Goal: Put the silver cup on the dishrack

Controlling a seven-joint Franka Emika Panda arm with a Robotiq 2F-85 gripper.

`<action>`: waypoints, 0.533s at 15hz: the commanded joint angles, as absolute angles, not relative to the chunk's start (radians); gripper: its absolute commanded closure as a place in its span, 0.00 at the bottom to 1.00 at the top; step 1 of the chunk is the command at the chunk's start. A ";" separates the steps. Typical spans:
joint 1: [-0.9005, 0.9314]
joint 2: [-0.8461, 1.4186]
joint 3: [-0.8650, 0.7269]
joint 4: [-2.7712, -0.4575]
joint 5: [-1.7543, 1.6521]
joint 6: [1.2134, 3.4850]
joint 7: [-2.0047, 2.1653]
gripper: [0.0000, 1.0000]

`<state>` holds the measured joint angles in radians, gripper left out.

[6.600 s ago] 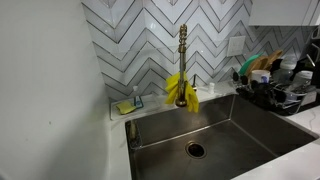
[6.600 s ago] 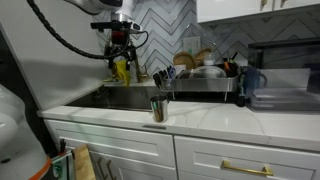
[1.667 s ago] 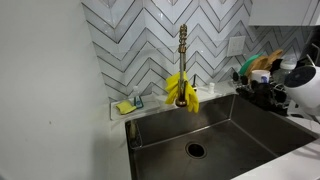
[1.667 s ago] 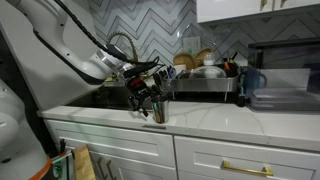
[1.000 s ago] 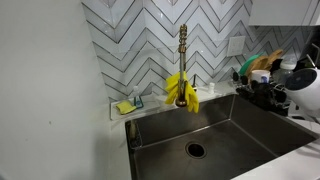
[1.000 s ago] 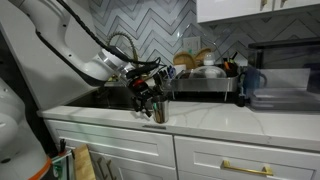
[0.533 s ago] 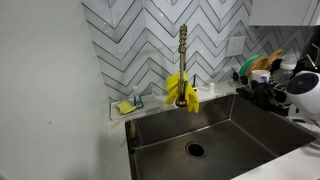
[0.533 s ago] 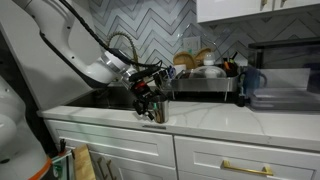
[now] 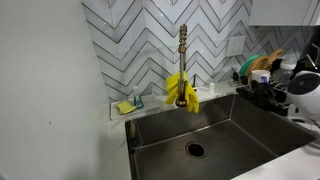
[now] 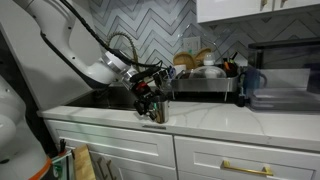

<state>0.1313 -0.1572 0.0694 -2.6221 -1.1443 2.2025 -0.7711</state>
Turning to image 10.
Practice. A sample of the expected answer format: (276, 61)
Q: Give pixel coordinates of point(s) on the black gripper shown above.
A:
(144, 91)

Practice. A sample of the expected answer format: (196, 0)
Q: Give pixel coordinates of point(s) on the silver steel cup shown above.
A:
(164, 111)

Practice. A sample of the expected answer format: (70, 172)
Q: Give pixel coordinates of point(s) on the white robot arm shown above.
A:
(76, 50)

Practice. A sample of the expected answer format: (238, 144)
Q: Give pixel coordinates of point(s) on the metal utensil caddy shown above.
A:
(169, 86)

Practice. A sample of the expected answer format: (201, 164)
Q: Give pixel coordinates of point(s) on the stainless steel sink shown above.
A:
(100, 100)

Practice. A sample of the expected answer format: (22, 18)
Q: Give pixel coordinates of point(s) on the white shaker drawer front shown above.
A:
(206, 156)
(110, 141)

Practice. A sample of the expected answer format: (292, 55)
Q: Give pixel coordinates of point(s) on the white mug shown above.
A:
(179, 69)

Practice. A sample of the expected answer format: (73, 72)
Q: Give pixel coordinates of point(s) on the metal dish rack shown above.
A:
(200, 85)

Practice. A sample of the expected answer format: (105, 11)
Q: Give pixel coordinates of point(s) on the round wooden plate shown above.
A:
(201, 55)
(184, 60)

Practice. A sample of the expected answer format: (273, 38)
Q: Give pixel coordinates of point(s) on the white cabinet door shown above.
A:
(140, 171)

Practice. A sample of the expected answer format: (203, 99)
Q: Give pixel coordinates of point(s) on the clear glass bowl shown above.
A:
(200, 71)

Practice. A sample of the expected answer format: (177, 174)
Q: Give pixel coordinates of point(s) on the white baby bottle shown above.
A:
(209, 60)

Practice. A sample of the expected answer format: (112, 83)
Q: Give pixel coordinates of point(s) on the wooden board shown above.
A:
(83, 163)

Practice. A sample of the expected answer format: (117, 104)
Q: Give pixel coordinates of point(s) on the black utensil holder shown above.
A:
(231, 68)

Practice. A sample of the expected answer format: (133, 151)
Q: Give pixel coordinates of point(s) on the black orange clamp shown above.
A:
(62, 146)

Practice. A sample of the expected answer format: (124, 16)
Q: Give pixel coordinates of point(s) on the blue pitcher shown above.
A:
(251, 81)

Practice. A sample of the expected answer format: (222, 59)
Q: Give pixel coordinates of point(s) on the clear plastic container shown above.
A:
(283, 100)

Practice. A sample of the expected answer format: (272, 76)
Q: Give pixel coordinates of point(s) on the black kitchen appliance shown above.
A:
(283, 56)

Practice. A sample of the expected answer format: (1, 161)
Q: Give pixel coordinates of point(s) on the gold cabinet knob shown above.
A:
(263, 2)

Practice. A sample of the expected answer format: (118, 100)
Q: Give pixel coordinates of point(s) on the white wall outlet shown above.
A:
(191, 45)

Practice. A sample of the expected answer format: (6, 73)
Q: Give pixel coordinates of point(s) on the aluminium frame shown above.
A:
(61, 166)

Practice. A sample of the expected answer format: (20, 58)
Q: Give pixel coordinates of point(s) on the white wall cabinet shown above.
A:
(233, 10)

